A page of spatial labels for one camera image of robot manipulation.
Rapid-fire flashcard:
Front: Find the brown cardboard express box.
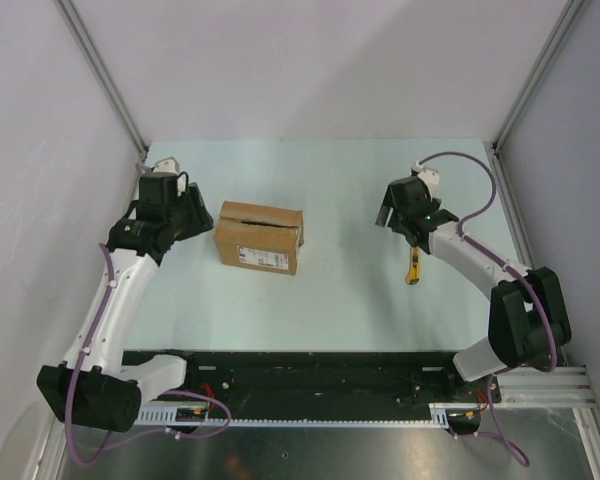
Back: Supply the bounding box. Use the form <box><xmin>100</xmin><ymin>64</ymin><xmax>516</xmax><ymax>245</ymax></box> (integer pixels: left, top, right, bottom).
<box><xmin>213</xmin><ymin>201</ymin><xmax>304</xmax><ymax>276</ymax></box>

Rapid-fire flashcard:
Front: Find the yellow utility knife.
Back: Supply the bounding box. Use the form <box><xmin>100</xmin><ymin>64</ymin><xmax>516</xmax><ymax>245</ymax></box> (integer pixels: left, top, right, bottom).
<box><xmin>405</xmin><ymin>246</ymin><xmax>421</xmax><ymax>286</ymax></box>

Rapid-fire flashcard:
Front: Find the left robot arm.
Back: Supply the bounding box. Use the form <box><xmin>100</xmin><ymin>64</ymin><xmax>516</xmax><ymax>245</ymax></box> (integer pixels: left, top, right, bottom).
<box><xmin>37</xmin><ymin>170</ymin><xmax>213</xmax><ymax>433</ymax></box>

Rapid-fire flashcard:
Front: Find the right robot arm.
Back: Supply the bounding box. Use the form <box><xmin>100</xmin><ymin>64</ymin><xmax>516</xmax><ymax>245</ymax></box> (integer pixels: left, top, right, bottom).
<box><xmin>376</xmin><ymin>173</ymin><xmax>572</xmax><ymax>401</ymax></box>

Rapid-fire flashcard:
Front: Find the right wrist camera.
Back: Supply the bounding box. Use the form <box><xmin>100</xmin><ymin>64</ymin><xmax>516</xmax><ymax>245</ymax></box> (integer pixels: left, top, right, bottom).
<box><xmin>411</xmin><ymin>162</ymin><xmax>440</xmax><ymax>196</ymax></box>

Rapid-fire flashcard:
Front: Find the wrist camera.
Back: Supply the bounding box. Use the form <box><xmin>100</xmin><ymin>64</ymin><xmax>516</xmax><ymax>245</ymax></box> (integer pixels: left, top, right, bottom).
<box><xmin>411</xmin><ymin>162</ymin><xmax>440</xmax><ymax>196</ymax></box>
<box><xmin>152</xmin><ymin>157</ymin><xmax>189</xmax><ymax>196</ymax></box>

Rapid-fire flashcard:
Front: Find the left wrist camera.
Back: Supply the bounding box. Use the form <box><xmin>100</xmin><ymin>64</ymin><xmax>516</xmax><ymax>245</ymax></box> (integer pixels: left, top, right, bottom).
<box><xmin>152</xmin><ymin>157</ymin><xmax>189</xmax><ymax>196</ymax></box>

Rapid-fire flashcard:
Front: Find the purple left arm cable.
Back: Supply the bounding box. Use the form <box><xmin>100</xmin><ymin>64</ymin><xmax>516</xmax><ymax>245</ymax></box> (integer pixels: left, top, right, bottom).
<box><xmin>62</xmin><ymin>159</ymin><xmax>234</xmax><ymax>469</ymax></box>

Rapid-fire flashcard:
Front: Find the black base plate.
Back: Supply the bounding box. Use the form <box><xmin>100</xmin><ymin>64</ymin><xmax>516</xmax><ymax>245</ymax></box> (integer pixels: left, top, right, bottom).
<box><xmin>122</xmin><ymin>349</ymin><xmax>566</xmax><ymax>411</ymax></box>

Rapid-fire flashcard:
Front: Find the left aluminium frame post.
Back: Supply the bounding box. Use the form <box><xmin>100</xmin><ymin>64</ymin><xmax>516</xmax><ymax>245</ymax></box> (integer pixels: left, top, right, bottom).
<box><xmin>52</xmin><ymin>0</ymin><xmax>149</xmax><ymax>154</ymax></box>

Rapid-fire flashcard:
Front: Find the aluminium frame post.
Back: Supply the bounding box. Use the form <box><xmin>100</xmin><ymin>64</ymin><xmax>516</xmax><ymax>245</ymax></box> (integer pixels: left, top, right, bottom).
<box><xmin>494</xmin><ymin>0</ymin><xmax>589</xmax><ymax>146</ymax></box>
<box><xmin>52</xmin><ymin>0</ymin><xmax>149</xmax><ymax>154</ymax></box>

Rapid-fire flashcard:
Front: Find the grey slotted cable duct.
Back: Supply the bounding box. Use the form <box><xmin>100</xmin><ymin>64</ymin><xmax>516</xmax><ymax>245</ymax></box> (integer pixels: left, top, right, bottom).
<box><xmin>134</xmin><ymin>403</ymin><xmax>456</xmax><ymax>429</ymax></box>

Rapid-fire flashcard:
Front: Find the right aluminium frame post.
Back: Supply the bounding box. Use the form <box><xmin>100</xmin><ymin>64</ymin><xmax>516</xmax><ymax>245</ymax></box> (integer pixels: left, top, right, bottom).
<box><xmin>494</xmin><ymin>0</ymin><xmax>589</xmax><ymax>146</ymax></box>

